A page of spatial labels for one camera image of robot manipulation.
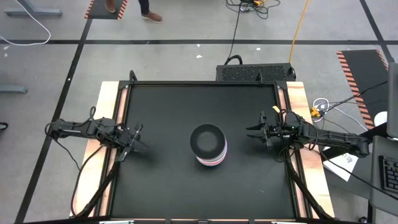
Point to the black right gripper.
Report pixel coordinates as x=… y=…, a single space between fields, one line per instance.
x=273 y=129

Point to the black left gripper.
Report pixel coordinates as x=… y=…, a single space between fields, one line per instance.
x=124 y=137

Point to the black bowl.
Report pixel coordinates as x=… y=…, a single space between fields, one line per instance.
x=207 y=141

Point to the orange bowl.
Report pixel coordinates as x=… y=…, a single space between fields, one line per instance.
x=212 y=165

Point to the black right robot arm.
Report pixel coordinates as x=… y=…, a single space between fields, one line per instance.
x=335 y=138

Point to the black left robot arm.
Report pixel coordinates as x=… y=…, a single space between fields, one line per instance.
x=77 y=129

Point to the yellow tag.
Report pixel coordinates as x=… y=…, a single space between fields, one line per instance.
x=276 y=109

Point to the wooden table side board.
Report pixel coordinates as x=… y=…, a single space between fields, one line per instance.
x=107 y=96
x=298 y=96

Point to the black computer case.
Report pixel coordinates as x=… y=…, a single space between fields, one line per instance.
x=255 y=73

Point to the white paper sheet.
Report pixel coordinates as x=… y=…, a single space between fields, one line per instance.
x=342 y=169

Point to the large hazard-striped black mat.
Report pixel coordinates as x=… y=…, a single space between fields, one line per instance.
x=363 y=81

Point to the grey desk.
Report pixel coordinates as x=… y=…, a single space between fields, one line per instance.
x=374 y=174

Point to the white round object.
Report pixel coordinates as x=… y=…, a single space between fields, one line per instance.
x=381 y=119

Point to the person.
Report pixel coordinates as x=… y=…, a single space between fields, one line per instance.
x=153 y=17

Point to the small black floor object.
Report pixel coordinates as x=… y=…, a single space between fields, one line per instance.
x=3 y=126

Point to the grey desk foot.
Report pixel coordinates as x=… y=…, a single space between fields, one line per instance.
x=34 y=13
x=12 y=89

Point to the black keyboard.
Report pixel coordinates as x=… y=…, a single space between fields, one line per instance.
x=390 y=174

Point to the grey monitor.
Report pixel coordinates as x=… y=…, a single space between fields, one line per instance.
x=393 y=99

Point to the small hazard-striped black mat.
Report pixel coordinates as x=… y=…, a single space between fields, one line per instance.
x=99 y=12

